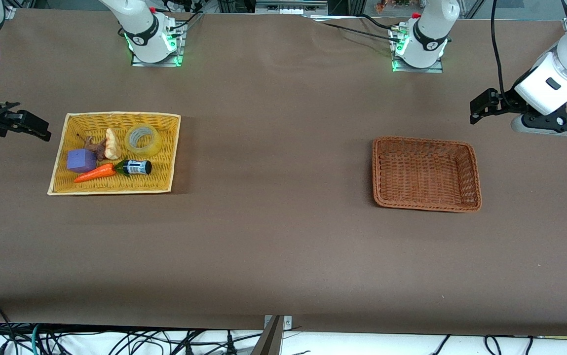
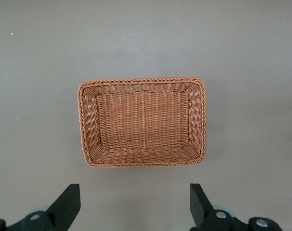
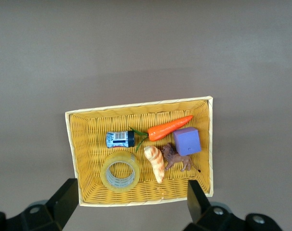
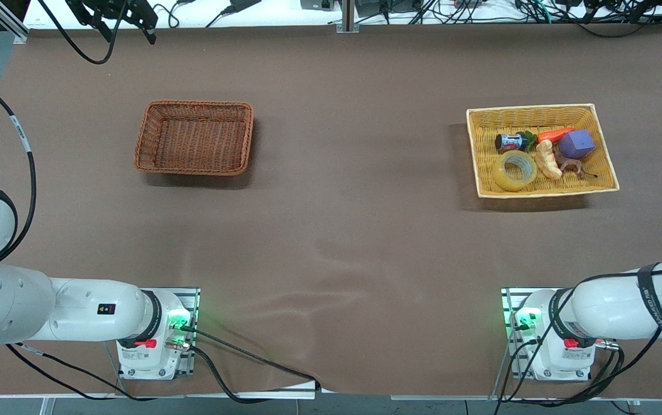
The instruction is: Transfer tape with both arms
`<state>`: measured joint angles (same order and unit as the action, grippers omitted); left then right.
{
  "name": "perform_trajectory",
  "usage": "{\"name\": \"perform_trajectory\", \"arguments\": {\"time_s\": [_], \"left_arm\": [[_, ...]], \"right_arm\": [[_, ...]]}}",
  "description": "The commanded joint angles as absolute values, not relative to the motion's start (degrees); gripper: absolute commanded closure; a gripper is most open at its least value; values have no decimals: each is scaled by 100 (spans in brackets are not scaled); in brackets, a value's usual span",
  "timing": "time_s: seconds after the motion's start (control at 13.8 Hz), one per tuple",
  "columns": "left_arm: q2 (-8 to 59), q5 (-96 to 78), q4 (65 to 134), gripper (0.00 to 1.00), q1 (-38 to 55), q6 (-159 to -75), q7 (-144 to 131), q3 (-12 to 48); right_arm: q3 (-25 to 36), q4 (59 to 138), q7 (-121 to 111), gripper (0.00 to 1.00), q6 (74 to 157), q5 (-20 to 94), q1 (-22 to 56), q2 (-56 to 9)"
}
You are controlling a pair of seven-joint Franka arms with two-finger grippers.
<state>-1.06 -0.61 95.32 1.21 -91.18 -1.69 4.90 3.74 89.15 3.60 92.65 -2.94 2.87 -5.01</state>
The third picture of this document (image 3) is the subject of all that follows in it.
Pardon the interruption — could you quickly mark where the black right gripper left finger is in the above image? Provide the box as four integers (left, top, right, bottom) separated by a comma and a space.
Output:
0, 178, 79, 231

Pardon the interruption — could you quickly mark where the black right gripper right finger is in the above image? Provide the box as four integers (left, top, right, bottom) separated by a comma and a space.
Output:
183, 180, 285, 231

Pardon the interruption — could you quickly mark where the yellowish clear tape roll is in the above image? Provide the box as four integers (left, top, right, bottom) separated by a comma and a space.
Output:
100, 151, 141, 193

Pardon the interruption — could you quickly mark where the brown toy lion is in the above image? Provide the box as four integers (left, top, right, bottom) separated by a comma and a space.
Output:
161, 142, 201, 173

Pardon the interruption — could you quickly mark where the orange striped beige toy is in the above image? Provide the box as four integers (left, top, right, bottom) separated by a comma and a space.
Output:
143, 145, 165, 184

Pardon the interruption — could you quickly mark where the purple foam cube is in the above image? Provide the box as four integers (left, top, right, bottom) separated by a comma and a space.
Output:
172, 127, 202, 157

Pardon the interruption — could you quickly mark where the yellow wicker basket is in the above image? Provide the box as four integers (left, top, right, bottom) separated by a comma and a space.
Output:
64, 95, 214, 207

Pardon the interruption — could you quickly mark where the orange toy carrot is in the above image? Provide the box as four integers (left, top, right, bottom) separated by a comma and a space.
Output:
128, 115, 194, 153

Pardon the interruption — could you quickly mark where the small blue bottle black cap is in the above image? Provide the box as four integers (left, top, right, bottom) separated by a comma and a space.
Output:
105, 130, 136, 149

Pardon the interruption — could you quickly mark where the brown table cover sheet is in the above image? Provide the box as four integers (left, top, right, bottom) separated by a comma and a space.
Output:
0, 0, 292, 231

